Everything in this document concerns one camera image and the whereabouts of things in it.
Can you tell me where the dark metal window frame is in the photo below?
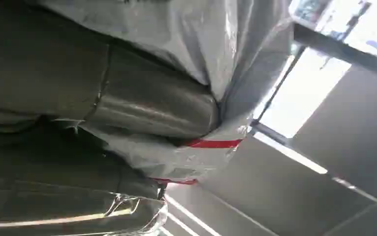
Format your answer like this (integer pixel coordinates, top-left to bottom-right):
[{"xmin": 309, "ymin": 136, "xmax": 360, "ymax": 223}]
[{"xmin": 250, "ymin": 22, "xmax": 377, "ymax": 147}]

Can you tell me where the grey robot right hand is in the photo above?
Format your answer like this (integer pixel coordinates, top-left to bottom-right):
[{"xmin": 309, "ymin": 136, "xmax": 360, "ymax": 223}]
[{"xmin": 0, "ymin": 0, "xmax": 221, "ymax": 236}]

